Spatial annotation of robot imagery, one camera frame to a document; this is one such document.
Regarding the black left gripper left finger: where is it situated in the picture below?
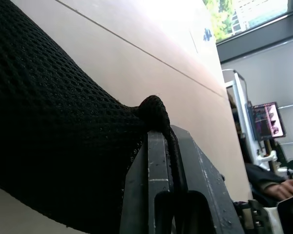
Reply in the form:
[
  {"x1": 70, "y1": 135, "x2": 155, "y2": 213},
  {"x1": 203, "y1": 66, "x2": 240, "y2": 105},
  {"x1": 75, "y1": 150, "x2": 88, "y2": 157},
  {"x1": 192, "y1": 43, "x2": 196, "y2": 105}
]
[{"x1": 119, "y1": 131, "x2": 174, "y2": 234}]

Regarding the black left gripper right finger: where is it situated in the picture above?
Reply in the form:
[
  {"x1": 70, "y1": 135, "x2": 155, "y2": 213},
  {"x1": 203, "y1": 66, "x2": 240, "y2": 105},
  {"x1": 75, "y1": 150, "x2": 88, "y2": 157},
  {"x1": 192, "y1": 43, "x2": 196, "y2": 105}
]
[{"x1": 170, "y1": 125, "x2": 245, "y2": 234}]

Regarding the black mesh drawstring pouch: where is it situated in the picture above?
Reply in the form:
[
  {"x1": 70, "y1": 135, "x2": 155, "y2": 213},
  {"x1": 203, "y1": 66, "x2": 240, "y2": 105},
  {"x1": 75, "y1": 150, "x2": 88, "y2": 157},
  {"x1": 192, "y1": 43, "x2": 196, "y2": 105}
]
[{"x1": 0, "y1": 0, "x2": 187, "y2": 234}]

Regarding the bystander's bare hand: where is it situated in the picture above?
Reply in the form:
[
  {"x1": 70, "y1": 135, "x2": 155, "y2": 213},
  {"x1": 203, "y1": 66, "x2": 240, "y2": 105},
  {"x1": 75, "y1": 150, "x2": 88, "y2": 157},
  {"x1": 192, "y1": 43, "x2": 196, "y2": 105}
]
[{"x1": 265, "y1": 178, "x2": 293, "y2": 203}]

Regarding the bystander in dark clothing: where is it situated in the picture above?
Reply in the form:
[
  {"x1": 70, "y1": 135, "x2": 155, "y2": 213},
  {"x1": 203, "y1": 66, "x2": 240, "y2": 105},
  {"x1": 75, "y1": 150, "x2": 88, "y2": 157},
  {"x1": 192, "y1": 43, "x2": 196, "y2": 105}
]
[{"x1": 244, "y1": 162, "x2": 288, "y2": 208}]

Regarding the computer monitor with pink display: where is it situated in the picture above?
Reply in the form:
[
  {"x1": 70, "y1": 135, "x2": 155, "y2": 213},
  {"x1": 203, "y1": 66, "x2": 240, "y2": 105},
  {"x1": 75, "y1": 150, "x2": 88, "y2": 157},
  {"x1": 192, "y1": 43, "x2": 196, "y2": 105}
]
[{"x1": 246, "y1": 101, "x2": 287, "y2": 141}]

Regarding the dark laptop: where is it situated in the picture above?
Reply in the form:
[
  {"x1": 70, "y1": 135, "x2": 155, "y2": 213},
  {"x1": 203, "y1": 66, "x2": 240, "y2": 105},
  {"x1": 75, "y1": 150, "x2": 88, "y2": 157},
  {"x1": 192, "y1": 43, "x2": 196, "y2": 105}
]
[{"x1": 276, "y1": 193, "x2": 293, "y2": 234}]

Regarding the window with green trees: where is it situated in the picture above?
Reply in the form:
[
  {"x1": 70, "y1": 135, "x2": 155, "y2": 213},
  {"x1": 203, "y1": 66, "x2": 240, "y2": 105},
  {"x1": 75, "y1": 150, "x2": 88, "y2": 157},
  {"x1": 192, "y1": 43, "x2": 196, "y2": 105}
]
[{"x1": 202, "y1": 0, "x2": 293, "y2": 41}]

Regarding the white metal shelf frame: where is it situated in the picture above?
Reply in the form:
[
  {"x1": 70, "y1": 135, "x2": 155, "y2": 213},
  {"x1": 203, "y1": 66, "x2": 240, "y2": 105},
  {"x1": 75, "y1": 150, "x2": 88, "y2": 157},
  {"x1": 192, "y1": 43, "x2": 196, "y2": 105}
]
[{"x1": 221, "y1": 69, "x2": 293, "y2": 173}]

